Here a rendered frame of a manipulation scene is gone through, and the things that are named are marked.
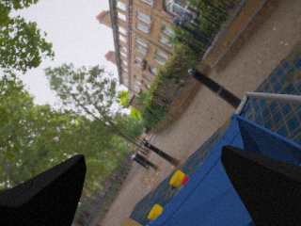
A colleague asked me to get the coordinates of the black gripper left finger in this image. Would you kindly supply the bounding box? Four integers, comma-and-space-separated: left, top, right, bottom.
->
0, 154, 87, 226

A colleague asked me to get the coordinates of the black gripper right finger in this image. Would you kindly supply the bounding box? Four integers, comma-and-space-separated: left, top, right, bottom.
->
221, 146, 301, 226

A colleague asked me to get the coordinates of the small yellow block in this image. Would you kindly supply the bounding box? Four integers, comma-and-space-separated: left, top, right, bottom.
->
148, 203, 162, 219
169, 170, 184, 187

